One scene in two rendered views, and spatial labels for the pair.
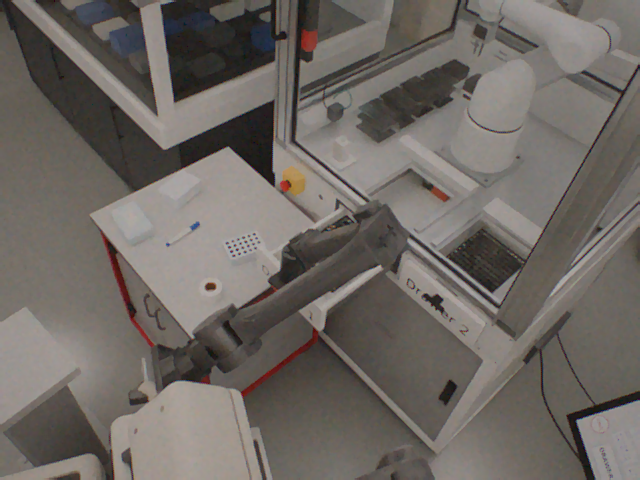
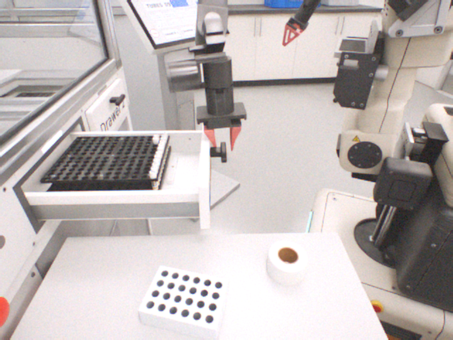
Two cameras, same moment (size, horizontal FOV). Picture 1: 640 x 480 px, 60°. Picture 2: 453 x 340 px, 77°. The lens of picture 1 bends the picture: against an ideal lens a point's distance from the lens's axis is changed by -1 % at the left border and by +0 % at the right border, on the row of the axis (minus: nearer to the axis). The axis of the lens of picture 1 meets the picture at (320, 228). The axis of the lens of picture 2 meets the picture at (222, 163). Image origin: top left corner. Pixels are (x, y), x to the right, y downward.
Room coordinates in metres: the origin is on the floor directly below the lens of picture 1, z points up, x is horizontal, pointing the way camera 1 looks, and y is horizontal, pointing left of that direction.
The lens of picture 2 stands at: (1.28, 0.47, 1.22)
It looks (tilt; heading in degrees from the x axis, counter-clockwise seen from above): 33 degrees down; 226
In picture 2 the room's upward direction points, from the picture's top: straight up
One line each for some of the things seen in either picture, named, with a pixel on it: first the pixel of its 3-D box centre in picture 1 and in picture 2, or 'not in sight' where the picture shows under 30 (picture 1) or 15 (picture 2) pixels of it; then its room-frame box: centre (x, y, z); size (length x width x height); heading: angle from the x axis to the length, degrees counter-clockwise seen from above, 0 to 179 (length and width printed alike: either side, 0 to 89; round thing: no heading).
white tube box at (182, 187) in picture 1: (180, 189); not in sight; (1.36, 0.51, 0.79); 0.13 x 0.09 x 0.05; 152
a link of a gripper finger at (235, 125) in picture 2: not in sight; (224, 132); (0.89, 0.07, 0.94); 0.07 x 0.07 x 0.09; 50
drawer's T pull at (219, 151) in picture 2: not in sight; (218, 151); (0.92, 0.09, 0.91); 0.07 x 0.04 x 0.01; 47
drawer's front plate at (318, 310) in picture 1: (289, 287); (206, 164); (0.94, 0.07, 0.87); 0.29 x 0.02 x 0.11; 47
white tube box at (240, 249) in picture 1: (244, 248); (186, 301); (1.14, 0.24, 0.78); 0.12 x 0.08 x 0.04; 123
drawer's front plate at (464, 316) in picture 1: (439, 301); (110, 109); (0.95, -0.37, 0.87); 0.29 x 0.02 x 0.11; 47
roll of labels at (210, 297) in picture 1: (211, 290); (287, 262); (0.96, 0.31, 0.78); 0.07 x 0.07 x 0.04
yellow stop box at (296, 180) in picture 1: (292, 181); not in sight; (1.38, 0.11, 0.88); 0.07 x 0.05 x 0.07; 47
